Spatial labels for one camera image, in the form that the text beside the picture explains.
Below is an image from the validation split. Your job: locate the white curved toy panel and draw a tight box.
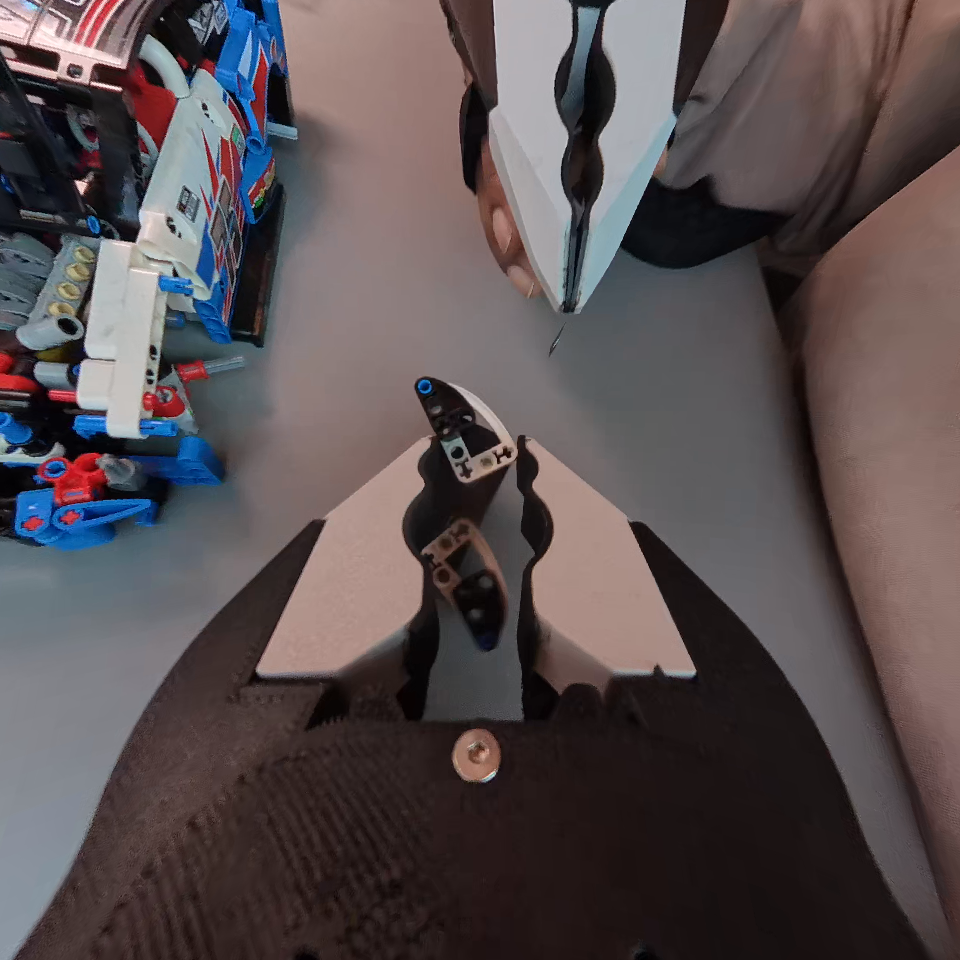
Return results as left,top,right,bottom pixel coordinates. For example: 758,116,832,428
414,377,520,654

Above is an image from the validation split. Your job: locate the grey desk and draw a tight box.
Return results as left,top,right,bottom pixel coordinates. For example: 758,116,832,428
0,0,948,960

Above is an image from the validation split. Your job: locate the brick-built toy race car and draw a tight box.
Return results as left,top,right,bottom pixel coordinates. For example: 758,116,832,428
0,0,298,553

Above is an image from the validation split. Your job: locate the beige printed sweatshirt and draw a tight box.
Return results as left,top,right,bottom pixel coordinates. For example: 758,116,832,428
780,0,960,260

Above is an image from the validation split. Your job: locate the person's beige trouser leg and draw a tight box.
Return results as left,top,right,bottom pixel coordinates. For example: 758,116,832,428
776,150,960,960

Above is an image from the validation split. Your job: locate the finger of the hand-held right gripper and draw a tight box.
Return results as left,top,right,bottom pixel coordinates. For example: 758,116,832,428
570,0,689,315
487,0,594,315

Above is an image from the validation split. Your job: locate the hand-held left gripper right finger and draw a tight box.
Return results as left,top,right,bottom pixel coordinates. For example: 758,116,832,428
516,435,699,721

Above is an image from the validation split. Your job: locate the person's right hand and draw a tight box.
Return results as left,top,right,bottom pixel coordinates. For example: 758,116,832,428
438,0,546,301

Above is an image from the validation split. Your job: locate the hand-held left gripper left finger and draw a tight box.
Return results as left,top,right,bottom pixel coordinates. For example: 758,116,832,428
255,437,444,721

